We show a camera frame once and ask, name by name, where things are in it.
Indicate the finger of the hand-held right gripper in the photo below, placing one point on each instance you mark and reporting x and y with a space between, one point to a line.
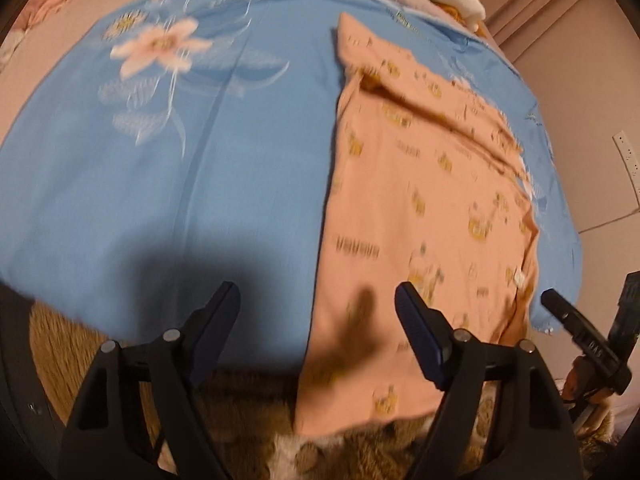
565 312

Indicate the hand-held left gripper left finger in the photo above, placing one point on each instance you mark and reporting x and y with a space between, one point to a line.
217 320

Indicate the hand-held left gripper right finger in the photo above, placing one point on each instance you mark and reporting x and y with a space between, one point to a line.
417 325

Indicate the orange bear print pajama top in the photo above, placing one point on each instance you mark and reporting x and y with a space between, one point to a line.
425 185

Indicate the blue floral blanket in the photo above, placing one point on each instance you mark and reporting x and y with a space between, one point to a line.
150 185

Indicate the brown fuzzy cloth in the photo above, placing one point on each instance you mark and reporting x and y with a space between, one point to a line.
325 455

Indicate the pink curtain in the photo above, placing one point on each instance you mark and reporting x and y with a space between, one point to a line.
545 5

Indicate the bed with mauve sheet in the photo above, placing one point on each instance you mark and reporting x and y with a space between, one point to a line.
45 55

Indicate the white wall socket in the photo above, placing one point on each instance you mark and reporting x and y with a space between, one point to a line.
629 160

